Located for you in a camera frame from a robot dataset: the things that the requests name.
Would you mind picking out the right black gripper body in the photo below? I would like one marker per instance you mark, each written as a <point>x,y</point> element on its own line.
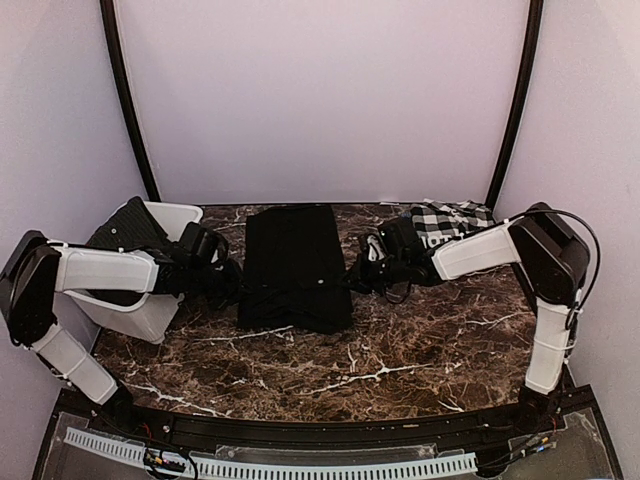
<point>377,277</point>

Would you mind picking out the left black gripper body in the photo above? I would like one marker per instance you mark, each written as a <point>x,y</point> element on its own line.
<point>219,289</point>

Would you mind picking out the black long sleeve shirt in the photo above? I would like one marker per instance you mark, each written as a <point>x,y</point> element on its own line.
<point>293,270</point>

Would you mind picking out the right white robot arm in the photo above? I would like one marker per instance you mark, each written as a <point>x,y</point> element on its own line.
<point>559,268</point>

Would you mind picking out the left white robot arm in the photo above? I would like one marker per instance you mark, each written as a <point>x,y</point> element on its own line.
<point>133,289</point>

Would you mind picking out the black white plaid shirt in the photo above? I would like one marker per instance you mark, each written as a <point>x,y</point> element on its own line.
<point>437,223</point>

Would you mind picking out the black patterned shirt in bin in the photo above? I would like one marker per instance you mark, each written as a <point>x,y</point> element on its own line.
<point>131,227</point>

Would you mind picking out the white plastic bin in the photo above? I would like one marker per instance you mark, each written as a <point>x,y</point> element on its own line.
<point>142,316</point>

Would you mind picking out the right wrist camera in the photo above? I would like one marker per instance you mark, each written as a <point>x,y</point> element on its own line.
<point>372,247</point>

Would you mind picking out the white slotted cable duct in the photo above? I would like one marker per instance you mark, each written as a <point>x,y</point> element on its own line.
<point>255,463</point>

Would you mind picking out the black curved table rail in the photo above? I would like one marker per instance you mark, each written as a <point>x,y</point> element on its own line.
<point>481,429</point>

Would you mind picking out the left black frame post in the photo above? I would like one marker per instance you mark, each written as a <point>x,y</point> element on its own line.
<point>119,72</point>

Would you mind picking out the black frame post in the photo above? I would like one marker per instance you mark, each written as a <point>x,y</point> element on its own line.
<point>119,72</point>
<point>516,111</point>

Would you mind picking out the right black frame post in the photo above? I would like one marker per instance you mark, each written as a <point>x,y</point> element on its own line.
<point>516,111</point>

